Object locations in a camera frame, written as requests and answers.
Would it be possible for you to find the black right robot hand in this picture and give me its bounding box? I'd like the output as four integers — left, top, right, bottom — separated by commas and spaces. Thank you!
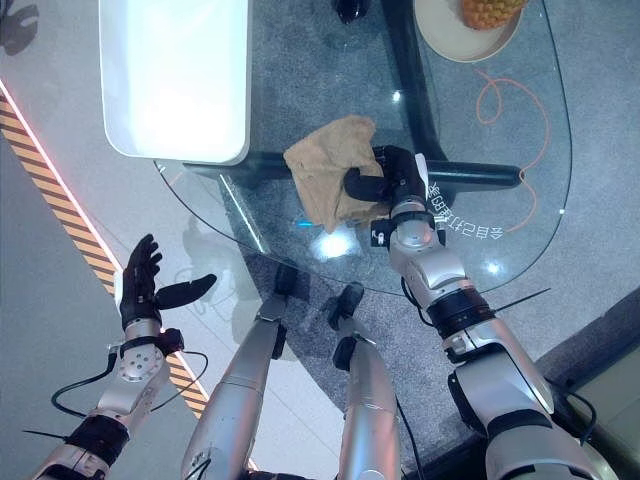
342, 145, 429, 204

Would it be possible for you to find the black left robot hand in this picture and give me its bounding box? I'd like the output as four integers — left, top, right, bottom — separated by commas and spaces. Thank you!
119, 233, 218, 332

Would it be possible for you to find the tan cloth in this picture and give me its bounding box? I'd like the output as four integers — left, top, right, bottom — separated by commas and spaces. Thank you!
283, 114, 387, 234

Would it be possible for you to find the white plastic basket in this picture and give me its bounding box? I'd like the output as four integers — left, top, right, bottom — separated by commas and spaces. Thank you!
98, 0, 251, 167

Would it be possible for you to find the black table base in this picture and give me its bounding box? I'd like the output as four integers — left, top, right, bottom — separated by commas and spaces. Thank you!
182, 0, 522, 190

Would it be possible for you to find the yellow black hazard tape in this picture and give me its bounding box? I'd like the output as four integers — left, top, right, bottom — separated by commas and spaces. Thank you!
0, 89, 211, 420

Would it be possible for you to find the beige round plate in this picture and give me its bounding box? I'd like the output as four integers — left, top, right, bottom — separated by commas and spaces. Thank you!
412, 0, 525, 64

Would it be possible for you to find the black round object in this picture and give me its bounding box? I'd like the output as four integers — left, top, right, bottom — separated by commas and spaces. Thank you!
333, 0, 372, 24

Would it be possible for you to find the pineapple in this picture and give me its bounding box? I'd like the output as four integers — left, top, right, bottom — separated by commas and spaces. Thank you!
460, 0, 529, 32

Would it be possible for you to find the silver right robot leg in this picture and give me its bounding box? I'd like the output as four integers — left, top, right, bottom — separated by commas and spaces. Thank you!
325, 282, 402, 480

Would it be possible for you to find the dark swivel chair base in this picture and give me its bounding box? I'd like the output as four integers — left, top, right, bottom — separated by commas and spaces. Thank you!
0, 2, 41, 57

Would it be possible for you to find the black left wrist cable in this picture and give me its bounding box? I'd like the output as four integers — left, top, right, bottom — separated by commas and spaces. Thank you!
51, 341, 209, 420

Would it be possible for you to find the orange cable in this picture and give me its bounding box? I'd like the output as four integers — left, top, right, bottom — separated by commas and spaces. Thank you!
474, 68, 551, 232

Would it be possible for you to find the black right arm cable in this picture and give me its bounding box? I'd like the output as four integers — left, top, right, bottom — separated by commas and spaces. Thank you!
544, 378, 601, 454

